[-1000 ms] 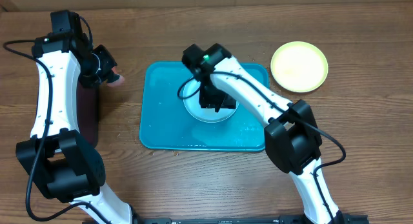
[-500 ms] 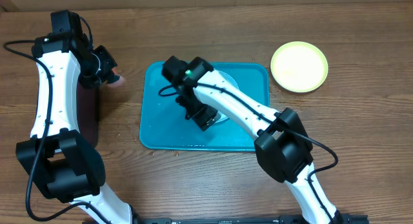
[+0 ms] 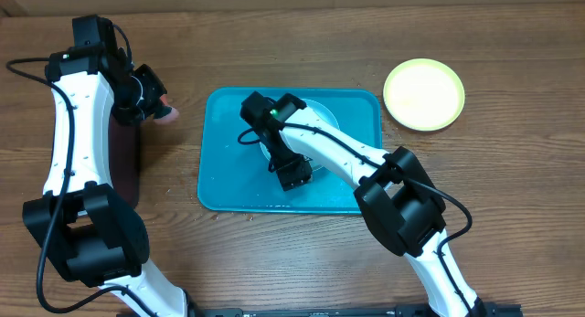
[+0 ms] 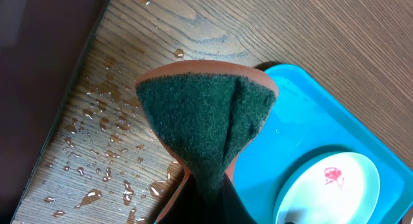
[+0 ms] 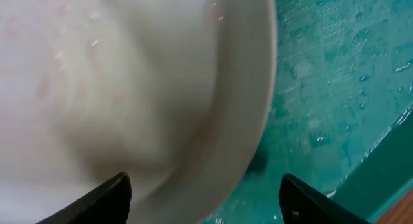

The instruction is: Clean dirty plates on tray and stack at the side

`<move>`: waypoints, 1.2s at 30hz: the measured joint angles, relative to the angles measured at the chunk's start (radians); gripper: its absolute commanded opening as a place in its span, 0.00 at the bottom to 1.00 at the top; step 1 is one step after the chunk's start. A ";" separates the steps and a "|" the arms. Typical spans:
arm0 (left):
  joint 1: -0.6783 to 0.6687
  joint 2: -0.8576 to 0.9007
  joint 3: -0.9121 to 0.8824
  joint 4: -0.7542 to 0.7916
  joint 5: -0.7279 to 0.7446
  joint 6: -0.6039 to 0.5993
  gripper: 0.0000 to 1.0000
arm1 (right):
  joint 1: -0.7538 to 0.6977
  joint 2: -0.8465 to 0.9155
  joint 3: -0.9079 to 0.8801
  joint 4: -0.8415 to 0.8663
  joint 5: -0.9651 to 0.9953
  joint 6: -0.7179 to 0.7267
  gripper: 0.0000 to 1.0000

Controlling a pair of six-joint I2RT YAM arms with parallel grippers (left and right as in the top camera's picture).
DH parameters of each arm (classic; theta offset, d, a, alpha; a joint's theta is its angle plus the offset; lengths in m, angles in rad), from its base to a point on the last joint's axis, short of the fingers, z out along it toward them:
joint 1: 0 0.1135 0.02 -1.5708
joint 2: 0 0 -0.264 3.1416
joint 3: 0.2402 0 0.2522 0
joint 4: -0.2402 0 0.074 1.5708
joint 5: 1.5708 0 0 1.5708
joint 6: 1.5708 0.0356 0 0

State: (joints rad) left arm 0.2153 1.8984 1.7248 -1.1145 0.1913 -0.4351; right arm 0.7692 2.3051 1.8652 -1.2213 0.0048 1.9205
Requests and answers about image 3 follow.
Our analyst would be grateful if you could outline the light blue plate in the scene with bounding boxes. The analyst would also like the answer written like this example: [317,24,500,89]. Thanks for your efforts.
[258,98,341,173]

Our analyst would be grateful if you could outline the yellow-green plate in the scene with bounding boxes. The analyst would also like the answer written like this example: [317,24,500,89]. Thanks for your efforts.
[383,58,465,132]

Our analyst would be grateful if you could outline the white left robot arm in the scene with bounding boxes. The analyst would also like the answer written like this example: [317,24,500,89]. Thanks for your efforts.
[22,16,199,316]

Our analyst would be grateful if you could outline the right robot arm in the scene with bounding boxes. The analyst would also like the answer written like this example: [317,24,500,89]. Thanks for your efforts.
[240,91,486,316]

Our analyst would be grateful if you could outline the black water tray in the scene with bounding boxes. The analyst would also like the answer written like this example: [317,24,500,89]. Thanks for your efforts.
[108,115,140,208]

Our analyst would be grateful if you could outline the teal plastic tray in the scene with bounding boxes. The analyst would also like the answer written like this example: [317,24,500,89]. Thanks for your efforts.
[197,87,382,215]

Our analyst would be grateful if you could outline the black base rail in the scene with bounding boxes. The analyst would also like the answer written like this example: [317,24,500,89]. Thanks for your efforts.
[194,302,524,317]

